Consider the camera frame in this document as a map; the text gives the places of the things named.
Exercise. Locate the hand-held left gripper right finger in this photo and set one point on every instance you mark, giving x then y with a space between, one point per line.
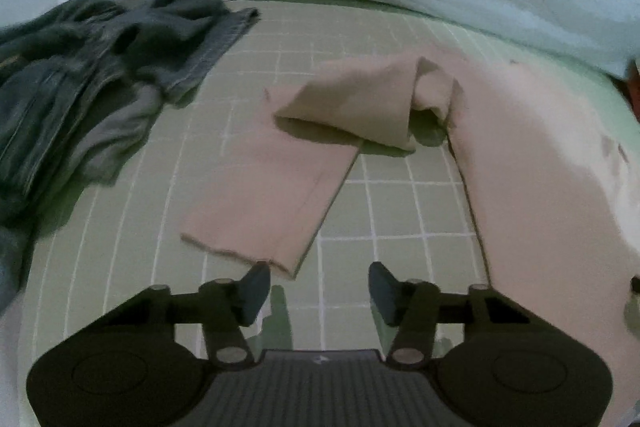
385 297

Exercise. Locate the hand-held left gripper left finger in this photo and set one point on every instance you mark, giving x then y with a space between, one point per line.
255 292

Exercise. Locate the beige pants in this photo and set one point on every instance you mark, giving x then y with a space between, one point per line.
525 167

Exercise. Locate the grey cloth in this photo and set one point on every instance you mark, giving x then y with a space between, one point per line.
125 132

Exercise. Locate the blue jeans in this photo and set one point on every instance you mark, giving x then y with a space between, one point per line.
65 72

